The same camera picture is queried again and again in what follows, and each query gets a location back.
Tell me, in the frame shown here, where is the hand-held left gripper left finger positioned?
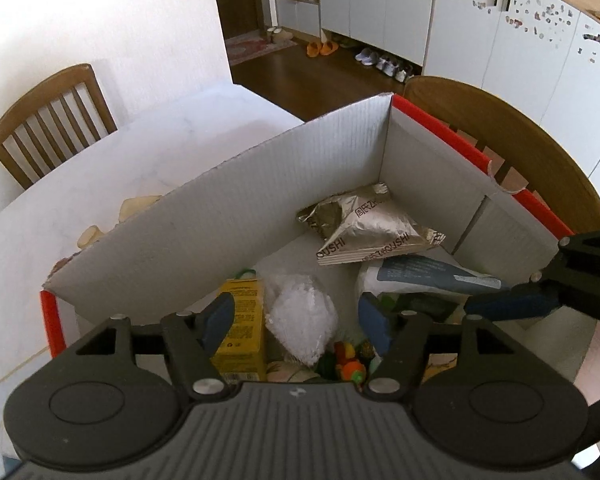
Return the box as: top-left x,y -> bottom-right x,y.
75,291 -> 237,401

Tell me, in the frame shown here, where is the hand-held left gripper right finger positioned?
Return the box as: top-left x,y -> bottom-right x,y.
358,292 -> 531,400

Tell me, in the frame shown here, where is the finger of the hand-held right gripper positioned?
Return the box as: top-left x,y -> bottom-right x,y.
464,227 -> 600,322

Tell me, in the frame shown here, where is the yellow carton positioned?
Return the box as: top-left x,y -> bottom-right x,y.
211,280 -> 268,383

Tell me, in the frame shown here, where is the white grey-blue pouch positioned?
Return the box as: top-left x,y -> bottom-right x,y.
357,255 -> 511,311

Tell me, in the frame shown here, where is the white plastic bag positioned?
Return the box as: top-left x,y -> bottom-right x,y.
265,271 -> 338,367

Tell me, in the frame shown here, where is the silver snack bag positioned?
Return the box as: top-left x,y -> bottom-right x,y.
296,183 -> 447,266

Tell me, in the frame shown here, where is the red cardboard box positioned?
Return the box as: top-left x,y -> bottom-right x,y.
40,92 -> 598,386

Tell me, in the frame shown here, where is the beige crumpled scrap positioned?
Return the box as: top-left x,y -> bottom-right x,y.
77,226 -> 106,250
117,196 -> 162,223

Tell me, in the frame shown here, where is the wooden slat-back chair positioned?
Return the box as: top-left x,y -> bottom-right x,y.
0,63 -> 118,191
402,76 -> 600,241

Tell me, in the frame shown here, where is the white cabinet with magnets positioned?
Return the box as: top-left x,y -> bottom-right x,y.
425,0 -> 600,181

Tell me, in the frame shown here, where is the patterned doormat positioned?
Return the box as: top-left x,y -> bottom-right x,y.
225,30 -> 298,67

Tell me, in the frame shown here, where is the low white shoe cabinet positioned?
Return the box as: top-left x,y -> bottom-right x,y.
274,0 -> 323,36

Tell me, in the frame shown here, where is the white lower cabinet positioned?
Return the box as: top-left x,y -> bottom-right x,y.
320,0 -> 437,66

